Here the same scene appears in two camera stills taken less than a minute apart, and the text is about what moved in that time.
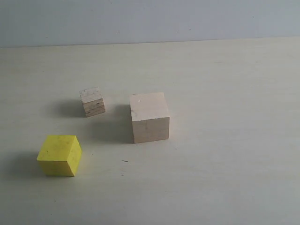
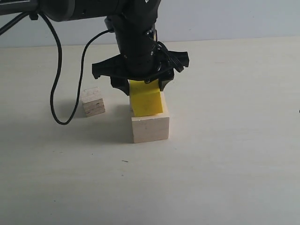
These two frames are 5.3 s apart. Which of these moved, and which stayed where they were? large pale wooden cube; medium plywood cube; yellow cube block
Moved: yellow cube block
Stayed: large pale wooden cube; medium plywood cube
